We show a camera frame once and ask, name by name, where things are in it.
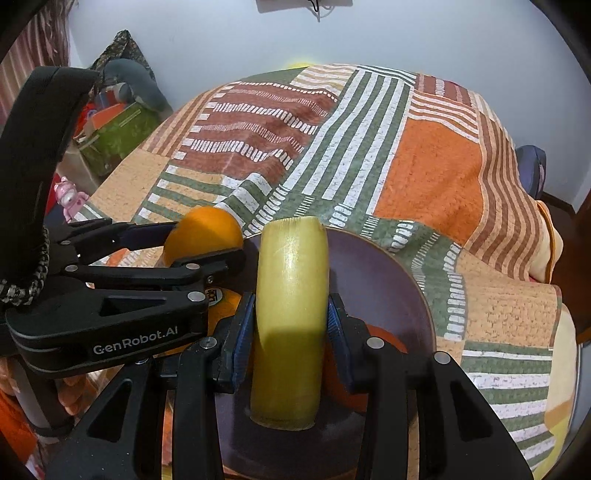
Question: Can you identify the yellow banana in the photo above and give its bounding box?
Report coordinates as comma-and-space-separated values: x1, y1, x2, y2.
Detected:
249, 216, 329, 431

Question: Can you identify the plain orange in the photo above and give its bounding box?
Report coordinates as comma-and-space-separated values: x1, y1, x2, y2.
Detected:
164, 207, 244, 268
322, 324, 409, 403

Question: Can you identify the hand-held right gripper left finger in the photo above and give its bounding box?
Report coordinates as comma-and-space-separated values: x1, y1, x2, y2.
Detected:
58, 291, 257, 480

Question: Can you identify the braided wrist strap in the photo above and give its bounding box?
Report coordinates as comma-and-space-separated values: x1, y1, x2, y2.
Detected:
0, 226, 50, 305

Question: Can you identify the pink toy figure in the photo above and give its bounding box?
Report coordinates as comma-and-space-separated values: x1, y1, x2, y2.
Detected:
54, 176, 89, 223

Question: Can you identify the patterned dark cloth bag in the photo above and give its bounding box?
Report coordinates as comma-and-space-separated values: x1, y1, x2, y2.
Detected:
88, 30, 155, 75

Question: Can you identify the blue chair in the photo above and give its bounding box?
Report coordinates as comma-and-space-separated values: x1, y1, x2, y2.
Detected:
515, 144, 548, 200

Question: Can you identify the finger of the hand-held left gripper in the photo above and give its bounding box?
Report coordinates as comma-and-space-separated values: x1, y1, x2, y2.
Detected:
46, 220, 179, 253
65, 247, 247, 295

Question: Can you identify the orange with sticker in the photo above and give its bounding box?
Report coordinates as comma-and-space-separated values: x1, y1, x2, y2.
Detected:
154, 287, 245, 370

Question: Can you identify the grey plush toy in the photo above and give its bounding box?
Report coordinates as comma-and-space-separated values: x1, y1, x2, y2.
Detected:
102, 58, 174, 116

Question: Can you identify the dark round plate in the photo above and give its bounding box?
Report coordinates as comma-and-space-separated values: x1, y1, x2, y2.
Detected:
210, 230, 435, 480

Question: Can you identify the orange cardboard box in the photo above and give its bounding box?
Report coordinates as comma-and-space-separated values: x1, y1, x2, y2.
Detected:
88, 102, 130, 132

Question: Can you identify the patchwork striped blanket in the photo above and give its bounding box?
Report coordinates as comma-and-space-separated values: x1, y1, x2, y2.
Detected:
83, 62, 578, 476

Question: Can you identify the striped curtain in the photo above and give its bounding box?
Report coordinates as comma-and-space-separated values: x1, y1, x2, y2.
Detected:
0, 9, 72, 121

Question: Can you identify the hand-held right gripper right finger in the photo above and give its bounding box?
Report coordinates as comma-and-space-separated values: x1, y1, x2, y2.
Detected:
325, 294, 533, 480

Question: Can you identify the green cardboard box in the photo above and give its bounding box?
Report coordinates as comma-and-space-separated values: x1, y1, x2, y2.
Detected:
76, 104, 160, 181

